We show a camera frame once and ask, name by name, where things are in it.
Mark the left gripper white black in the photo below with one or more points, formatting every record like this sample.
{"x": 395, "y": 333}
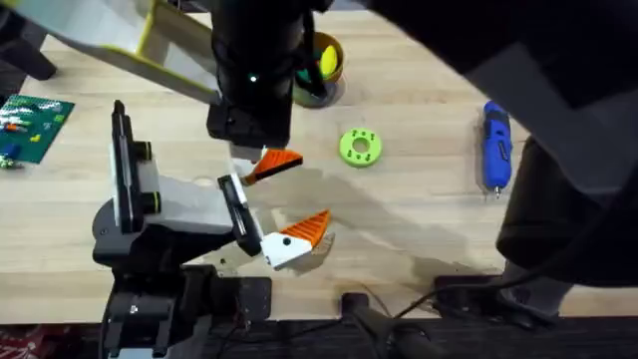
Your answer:
{"x": 189, "y": 204}

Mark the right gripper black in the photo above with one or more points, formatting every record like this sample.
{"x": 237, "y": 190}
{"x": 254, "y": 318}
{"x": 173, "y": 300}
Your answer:
{"x": 254, "y": 50}

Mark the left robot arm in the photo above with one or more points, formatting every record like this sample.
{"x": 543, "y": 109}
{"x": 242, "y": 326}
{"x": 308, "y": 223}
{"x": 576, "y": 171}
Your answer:
{"x": 149, "y": 309}

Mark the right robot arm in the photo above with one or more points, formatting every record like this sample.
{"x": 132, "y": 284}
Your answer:
{"x": 548, "y": 224}

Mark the blue electric screwdriver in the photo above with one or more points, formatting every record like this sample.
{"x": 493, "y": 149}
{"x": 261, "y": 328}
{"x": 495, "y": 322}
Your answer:
{"x": 496, "y": 149}

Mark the orange tub with toys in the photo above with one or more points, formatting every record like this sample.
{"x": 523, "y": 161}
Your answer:
{"x": 337, "y": 52}

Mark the green disc with holes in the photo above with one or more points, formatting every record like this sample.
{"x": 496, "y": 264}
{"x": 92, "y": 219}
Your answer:
{"x": 347, "y": 147}

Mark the left wrist upright plate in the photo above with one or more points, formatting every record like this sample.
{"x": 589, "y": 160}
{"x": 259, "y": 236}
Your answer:
{"x": 122, "y": 164}

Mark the black stand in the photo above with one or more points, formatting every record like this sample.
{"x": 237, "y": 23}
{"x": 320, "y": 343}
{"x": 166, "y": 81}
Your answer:
{"x": 25, "y": 55}

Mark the green board with toy blocks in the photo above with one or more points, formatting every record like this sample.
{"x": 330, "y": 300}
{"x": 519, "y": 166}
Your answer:
{"x": 35, "y": 124}

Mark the black rail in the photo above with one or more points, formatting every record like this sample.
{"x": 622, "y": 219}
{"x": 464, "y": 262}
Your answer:
{"x": 498, "y": 344}

